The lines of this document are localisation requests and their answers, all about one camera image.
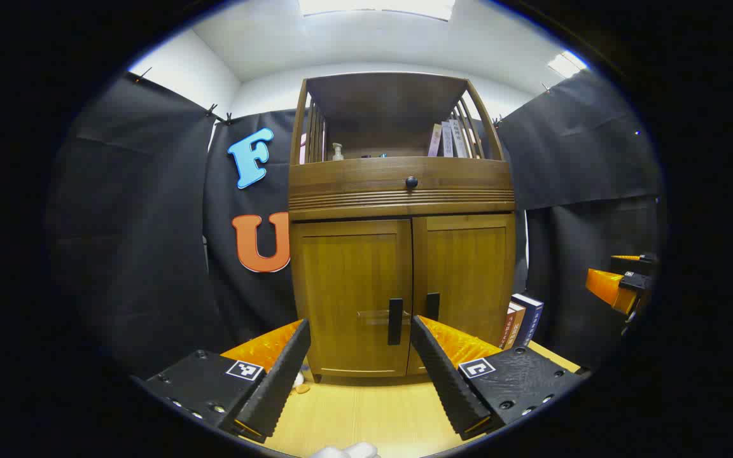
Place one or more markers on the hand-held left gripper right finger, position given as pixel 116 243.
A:
pixel 449 388

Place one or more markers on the red-brown book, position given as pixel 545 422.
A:
pixel 506 331

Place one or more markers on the large ceiling light panel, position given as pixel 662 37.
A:
pixel 376 6

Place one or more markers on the small ceiling light panel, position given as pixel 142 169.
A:
pixel 567 65

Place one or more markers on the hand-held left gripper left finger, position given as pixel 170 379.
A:
pixel 280 381

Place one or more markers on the black backdrop cloth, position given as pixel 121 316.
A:
pixel 137 254

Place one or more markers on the tan book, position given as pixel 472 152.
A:
pixel 516 321

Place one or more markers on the grey upright book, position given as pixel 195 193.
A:
pixel 459 138

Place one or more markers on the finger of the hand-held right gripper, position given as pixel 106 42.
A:
pixel 605 286
pixel 634 257

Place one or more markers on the small pump bottle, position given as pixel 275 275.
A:
pixel 338 152

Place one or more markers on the white upright book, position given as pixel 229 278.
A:
pixel 447 140

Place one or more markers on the dark blue book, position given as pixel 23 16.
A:
pixel 530 318

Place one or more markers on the wooden shoe cabinet door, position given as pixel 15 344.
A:
pixel 347 286
pixel 468 273

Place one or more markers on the wooden double-door shoe cabinet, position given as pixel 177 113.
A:
pixel 398 102

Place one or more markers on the penguin plush toy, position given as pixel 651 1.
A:
pixel 298 380

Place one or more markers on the pale pink upright book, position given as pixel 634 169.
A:
pixel 434 141

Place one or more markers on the wooden cabinet drawer black knob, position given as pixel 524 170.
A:
pixel 354 178

